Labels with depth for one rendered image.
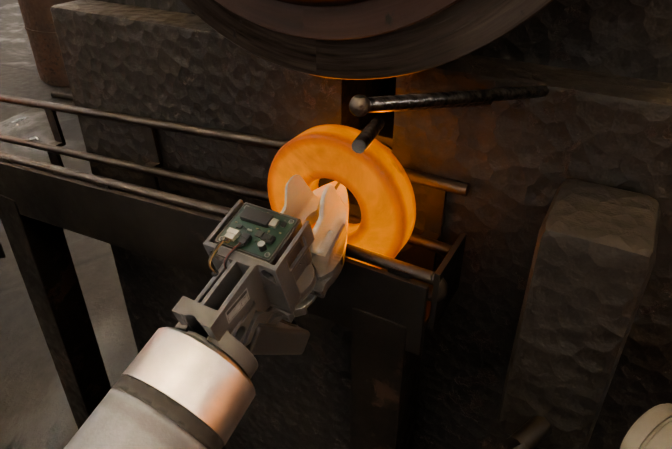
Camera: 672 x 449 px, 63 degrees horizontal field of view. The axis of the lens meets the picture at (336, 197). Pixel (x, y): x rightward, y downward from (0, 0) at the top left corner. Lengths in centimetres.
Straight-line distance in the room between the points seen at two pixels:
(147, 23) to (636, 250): 57
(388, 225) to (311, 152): 10
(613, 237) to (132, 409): 35
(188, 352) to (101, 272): 140
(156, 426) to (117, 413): 3
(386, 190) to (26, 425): 110
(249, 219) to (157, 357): 13
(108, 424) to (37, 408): 106
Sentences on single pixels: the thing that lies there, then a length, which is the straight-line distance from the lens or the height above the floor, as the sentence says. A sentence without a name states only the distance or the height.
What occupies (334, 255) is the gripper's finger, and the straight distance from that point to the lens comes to 49.
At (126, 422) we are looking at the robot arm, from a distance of 40.
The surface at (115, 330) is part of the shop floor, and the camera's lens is 158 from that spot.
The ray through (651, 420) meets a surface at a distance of 47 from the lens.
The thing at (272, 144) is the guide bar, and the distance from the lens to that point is 63.
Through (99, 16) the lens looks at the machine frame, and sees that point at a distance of 79.
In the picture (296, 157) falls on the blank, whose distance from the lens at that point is 54.
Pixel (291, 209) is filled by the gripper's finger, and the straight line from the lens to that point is 51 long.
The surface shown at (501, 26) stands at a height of 94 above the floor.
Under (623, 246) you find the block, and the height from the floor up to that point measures 80.
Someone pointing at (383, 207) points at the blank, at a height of 76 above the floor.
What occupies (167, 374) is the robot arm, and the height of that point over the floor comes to 74.
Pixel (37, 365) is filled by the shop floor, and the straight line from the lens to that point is 156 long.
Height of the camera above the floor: 103
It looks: 31 degrees down
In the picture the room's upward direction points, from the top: straight up
